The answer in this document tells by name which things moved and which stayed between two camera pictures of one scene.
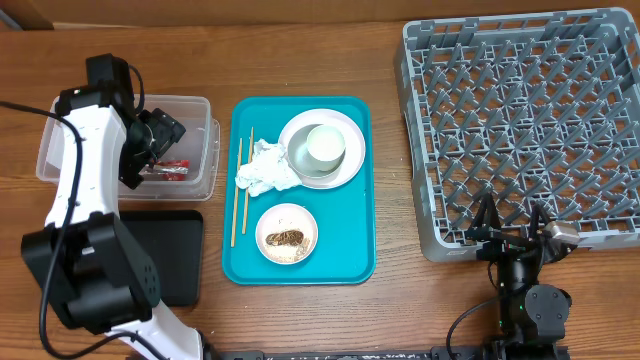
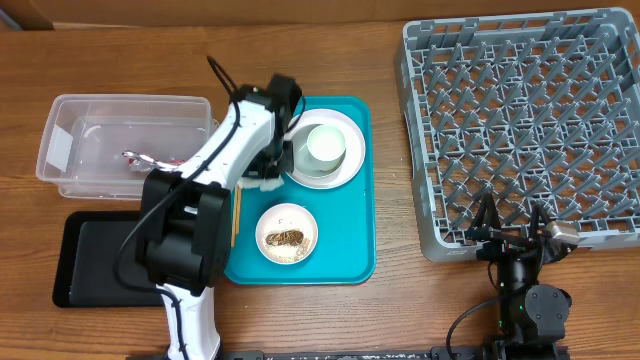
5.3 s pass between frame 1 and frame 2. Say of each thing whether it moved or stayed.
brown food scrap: stayed
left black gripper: moved
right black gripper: stayed
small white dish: stayed
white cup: stayed
